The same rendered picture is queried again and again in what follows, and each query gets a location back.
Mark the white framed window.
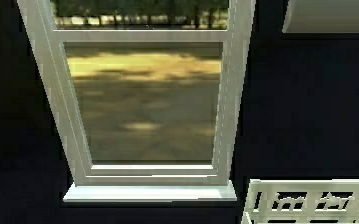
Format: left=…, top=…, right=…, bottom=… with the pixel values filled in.
left=16, top=0, right=257, bottom=204

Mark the white slatted furniture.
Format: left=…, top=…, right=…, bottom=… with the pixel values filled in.
left=240, top=178, right=359, bottom=224

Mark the white wall-mounted box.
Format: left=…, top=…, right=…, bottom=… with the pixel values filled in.
left=282, top=0, right=359, bottom=34

